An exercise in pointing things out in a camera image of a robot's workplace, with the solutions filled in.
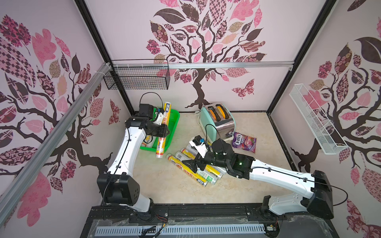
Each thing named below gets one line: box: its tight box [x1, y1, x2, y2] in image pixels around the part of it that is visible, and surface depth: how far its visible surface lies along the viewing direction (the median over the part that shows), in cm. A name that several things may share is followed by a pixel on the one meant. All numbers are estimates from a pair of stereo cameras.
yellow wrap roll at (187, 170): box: [166, 153, 208, 187], surface depth 85 cm
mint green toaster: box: [199, 103, 236, 143], surface depth 96 cm
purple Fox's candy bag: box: [231, 131, 257, 154], surface depth 102 cm
